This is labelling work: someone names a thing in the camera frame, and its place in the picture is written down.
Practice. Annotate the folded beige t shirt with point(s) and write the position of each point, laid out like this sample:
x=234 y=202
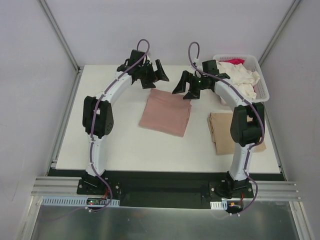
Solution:
x=219 y=125

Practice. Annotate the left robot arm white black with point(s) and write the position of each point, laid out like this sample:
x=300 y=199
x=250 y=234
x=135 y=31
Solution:
x=98 y=120

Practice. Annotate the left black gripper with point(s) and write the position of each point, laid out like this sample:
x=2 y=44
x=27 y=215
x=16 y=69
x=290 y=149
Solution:
x=152 y=74

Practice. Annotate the right aluminium frame post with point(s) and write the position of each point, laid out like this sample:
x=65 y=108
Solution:
x=292 y=9

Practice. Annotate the aluminium front rail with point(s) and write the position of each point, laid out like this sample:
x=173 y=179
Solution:
x=286 y=191

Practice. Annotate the pink printed t shirt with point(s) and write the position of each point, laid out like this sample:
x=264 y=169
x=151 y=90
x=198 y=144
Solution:
x=166 y=112

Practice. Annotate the white plastic laundry basket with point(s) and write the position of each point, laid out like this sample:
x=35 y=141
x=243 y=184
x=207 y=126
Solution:
x=251 y=64

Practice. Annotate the cream crumpled t shirt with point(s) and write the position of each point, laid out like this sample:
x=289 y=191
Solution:
x=244 y=80

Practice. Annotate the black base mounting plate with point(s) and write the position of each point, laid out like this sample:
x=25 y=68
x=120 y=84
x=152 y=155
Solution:
x=152 y=189

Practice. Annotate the left white cable duct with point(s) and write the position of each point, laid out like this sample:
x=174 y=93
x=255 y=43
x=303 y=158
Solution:
x=79 y=202

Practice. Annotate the magenta t shirt in basket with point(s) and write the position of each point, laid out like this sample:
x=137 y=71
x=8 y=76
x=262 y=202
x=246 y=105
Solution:
x=234 y=61

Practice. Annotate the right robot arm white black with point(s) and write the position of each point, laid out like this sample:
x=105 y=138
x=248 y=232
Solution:
x=247 y=127

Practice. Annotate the white cable duct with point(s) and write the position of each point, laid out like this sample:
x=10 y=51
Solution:
x=219 y=205
x=79 y=202

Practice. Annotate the aluminium frame post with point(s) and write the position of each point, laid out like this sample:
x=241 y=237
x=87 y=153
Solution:
x=59 y=34
x=292 y=9

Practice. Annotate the right white cable duct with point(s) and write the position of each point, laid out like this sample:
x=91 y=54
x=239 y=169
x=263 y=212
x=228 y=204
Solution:
x=219 y=205

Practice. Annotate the left aluminium frame post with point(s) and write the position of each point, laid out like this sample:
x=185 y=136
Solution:
x=59 y=34

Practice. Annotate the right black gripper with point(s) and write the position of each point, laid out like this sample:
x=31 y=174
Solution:
x=191 y=84

